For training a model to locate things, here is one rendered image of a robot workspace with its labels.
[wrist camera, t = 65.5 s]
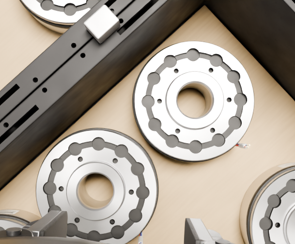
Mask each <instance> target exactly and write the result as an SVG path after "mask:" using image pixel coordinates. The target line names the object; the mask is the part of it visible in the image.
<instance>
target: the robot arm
mask: <svg viewBox="0 0 295 244"><path fill-rule="evenodd" d="M67 220H68V214H67V211H55V210H51V211H50V212H48V213H47V214H46V215H45V216H43V217H42V218H41V219H39V220H35V221H32V222H29V223H28V224H27V225H26V226H24V227H23V228H17V227H13V228H7V229H6V230H1V231H0V244H108V243H102V242H96V241H90V240H84V239H74V238H67V237H66V236H67ZM184 244H234V243H231V242H230V241H228V240H224V239H223V238H222V237H221V235H220V234H219V233H218V232H216V231H214V230H212V229H207V228H206V226H205V225H204V223H203V222H202V220H201V219H198V218H186V219H185V230H184Z"/></svg>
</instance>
